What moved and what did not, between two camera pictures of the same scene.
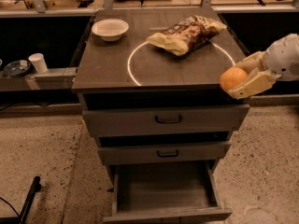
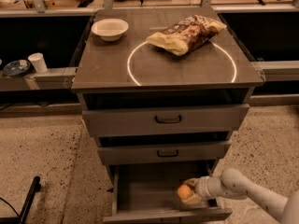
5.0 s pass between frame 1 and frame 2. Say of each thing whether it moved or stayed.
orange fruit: moved
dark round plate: stayed
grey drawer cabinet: stayed
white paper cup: stayed
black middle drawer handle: stayed
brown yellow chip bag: stayed
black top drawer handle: stayed
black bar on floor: stayed
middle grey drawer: stayed
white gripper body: moved
